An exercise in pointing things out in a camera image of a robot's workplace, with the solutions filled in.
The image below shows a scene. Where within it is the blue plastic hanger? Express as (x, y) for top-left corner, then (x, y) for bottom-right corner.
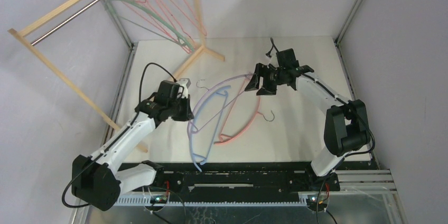
(188, 88), (231, 172)

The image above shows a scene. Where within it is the green plastic hanger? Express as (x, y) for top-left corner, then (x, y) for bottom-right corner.
(111, 0), (195, 53)

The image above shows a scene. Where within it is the pink notched hanger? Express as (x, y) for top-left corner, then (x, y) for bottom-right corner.
(111, 0), (198, 53)

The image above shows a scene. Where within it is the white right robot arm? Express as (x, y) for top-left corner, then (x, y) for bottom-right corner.
(245, 49), (374, 190)

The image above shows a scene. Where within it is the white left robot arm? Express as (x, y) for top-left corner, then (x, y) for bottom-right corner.
(62, 78), (194, 211)

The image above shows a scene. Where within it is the pink curved plastic hanger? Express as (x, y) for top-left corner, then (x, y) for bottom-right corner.
(213, 74), (275, 145)

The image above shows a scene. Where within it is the metal rack hanging rod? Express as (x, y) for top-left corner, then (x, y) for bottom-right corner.
(20, 0), (105, 46)

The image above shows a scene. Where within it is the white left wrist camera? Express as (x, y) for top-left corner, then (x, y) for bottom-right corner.
(176, 78), (191, 98)

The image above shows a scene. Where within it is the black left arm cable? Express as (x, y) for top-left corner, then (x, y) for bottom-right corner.
(62, 62), (179, 209)

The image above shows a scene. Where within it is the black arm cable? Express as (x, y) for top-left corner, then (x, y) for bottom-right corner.
(62, 62), (179, 209)
(266, 38), (376, 181)

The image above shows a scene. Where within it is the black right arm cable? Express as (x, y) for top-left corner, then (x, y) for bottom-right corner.
(266, 38), (376, 181)

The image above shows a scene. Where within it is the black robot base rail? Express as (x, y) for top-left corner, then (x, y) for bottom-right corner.
(96, 161), (379, 204)

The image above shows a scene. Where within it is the right aluminium frame post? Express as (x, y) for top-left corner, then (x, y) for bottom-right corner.
(334, 0), (364, 46)

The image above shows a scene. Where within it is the aluminium frame post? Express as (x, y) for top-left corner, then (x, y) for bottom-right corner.
(334, 0), (364, 46)
(101, 0), (134, 50)

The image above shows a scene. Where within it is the left aluminium frame post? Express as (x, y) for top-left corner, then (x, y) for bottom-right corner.
(101, 0), (134, 50)

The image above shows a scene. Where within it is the wooden clothes rack frame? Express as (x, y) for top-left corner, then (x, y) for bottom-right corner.
(7, 0), (226, 154)

